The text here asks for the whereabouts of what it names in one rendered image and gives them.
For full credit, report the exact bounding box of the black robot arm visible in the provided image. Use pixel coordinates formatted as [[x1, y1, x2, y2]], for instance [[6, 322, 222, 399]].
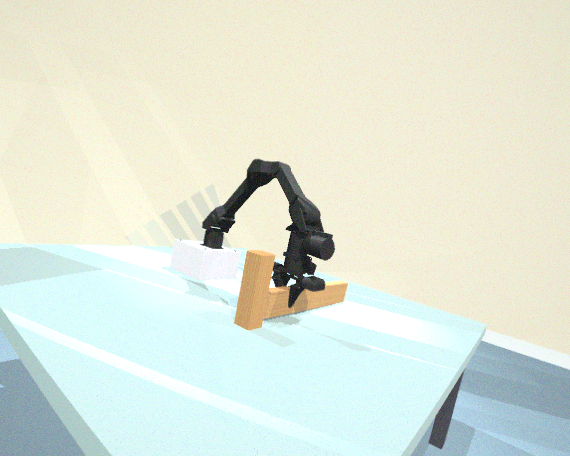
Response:
[[199, 158, 335, 261]]

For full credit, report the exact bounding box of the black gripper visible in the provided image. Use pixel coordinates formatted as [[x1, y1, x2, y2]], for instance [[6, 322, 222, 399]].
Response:
[[271, 248, 326, 308]]

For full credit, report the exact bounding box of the light wooden board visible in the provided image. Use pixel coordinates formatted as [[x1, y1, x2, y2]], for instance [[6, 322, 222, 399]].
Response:
[[264, 281, 349, 318]]

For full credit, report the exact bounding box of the wooden post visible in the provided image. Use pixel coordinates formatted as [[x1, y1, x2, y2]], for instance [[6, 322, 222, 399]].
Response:
[[233, 250, 275, 331]]

